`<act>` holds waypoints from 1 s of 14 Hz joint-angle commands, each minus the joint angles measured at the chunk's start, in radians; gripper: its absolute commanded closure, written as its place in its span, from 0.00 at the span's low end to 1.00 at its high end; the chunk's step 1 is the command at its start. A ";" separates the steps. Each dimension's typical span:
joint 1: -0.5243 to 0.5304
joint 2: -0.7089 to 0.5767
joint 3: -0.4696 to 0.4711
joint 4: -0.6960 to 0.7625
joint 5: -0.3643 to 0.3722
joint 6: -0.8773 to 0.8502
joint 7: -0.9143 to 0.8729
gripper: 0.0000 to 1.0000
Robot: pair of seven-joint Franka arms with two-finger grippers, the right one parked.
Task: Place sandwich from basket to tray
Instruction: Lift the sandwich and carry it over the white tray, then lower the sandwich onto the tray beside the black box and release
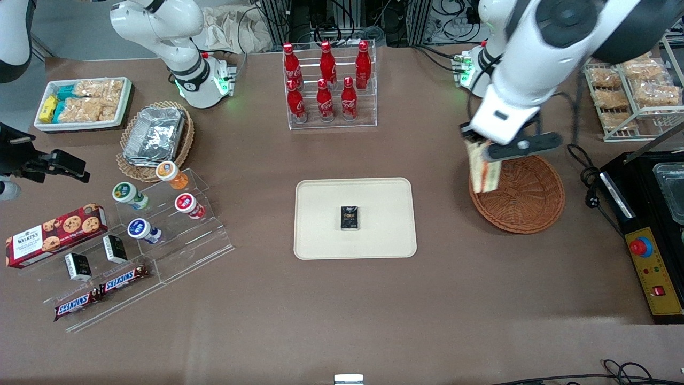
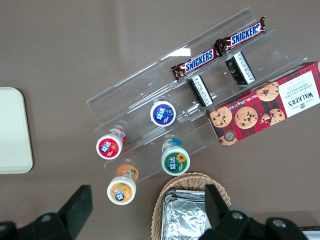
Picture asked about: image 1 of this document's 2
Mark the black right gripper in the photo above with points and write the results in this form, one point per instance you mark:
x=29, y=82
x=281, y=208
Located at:
x=12, y=151

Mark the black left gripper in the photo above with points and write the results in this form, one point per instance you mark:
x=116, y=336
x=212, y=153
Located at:
x=466, y=130

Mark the triangular sandwich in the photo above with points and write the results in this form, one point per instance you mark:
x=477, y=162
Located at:
x=483, y=171

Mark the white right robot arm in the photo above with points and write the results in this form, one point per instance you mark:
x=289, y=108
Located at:
x=181, y=59

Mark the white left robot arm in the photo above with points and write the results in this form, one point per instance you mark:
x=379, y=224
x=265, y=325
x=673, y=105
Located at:
x=534, y=59

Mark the white rectangular snack tray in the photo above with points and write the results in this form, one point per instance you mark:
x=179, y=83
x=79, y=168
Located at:
x=125, y=101

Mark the brown round wicker basket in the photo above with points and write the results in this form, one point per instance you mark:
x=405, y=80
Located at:
x=526, y=198

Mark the tan wicker basket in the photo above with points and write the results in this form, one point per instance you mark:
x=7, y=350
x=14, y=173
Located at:
x=184, y=144

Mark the cream plastic tray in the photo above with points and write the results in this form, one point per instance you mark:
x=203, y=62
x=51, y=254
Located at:
x=326, y=224

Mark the green lid yogurt cup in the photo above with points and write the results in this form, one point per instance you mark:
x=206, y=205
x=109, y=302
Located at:
x=127, y=193

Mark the teal snack pack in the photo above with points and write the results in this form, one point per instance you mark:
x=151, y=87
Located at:
x=68, y=92
x=59, y=111

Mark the clear rice cracker pack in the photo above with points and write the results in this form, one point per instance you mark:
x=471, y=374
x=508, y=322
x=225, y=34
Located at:
x=88, y=109
x=99, y=87

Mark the yellow snack pack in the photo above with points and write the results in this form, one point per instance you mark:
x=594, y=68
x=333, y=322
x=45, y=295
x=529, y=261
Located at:
x=48, y=108

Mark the red Walkers cookie box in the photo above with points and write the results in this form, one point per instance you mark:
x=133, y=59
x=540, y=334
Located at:
x=53, y=235

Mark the stack of foil containers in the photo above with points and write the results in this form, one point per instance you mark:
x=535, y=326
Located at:
x=155, y=133

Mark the blue lid yogurt cup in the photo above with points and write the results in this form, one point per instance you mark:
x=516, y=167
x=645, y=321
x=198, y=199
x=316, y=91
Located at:
x=140, y=229

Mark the small black and white box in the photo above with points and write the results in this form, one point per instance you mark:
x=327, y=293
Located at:
x=79, y=266
x=115, y=248

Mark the orange lid yogurt cup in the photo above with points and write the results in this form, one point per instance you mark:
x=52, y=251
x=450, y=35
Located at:
x=170, y=172

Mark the clear acrylic bottle rack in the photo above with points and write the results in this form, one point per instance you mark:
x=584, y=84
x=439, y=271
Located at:
x=368, y=107

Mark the red lid yogurt cup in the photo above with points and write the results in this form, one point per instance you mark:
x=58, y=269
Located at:
x=187, y=204

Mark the Snickers chocolate bar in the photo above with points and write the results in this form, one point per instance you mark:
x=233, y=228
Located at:
x=75, y=305
x=123, y=279

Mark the red cola bottle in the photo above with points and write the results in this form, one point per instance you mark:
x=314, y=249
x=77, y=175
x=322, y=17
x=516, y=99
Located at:
x=292, y=67
x=363, y=67
x=297, y=104
x=349, y=101
x=325, y=104
x=327, y=64

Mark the clear acrylic stepped stand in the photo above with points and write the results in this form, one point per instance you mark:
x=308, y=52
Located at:
x=192, y=246

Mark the wrapped bread pack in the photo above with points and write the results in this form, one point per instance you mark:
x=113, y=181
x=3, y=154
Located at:
x=657, y=92
x=612, y=99
x=644, y=69
x=620, y=120
x=605, y=77

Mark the black box with gold print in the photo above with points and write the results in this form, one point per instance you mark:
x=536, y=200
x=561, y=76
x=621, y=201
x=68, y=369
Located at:
x=350, y=218

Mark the grey metal bar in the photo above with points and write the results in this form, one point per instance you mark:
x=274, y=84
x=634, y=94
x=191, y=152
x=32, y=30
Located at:
x=654, y=143

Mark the black appliance housing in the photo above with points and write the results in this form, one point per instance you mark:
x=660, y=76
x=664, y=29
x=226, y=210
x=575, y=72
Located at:
x=641, y=203

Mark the red emergency stop button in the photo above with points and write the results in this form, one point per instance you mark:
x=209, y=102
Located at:
x=639, y=247

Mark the clear plastic container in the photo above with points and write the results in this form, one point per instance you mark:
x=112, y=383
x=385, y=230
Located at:
x=670, y=192

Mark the beige cloth bag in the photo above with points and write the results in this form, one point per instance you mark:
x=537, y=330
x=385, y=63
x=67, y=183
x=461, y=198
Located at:
x=230, y=29

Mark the yellow control panel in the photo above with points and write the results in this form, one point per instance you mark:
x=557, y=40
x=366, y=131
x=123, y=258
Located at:
x=654, y=272

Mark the small white block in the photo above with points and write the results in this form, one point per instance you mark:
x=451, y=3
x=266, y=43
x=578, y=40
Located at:
x=348, y=379

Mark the black aluminium frame rack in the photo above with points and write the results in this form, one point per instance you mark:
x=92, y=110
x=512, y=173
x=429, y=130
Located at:
x=310, y=21

